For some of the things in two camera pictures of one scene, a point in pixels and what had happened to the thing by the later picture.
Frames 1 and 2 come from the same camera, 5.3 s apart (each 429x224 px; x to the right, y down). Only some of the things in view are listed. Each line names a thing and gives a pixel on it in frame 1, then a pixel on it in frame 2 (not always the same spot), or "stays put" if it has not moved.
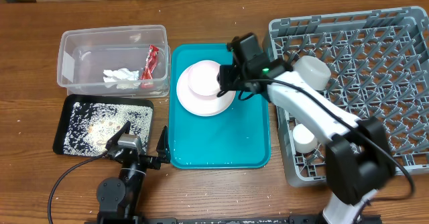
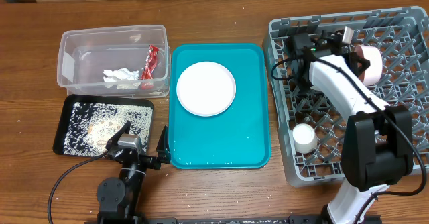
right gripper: (224, 77) -> (350, 62)
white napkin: (121, 78) stays put
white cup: (304, 141) stays put
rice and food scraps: (92, 125) stays put
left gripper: (162, 150) stays put
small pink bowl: (202, 78) -> (371, 75)
